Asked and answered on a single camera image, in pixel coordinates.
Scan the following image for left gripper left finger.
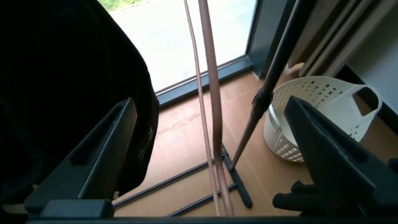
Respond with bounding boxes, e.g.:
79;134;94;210
24;96;138;218

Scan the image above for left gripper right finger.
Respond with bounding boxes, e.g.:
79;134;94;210
284;95;398;218

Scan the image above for black shorts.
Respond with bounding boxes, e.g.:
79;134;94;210
0;0;160;206

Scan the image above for pink clothes hanger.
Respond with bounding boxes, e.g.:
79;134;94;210
183;0;234;217

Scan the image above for white laundry basket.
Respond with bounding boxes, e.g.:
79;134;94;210
263;76;383;163

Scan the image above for black clothes rack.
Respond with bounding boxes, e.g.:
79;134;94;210
112;0;317;218

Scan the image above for brown curtain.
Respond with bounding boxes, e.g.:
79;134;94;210
287;0;398;78

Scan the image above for window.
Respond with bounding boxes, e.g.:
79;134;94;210
98;0;296;108

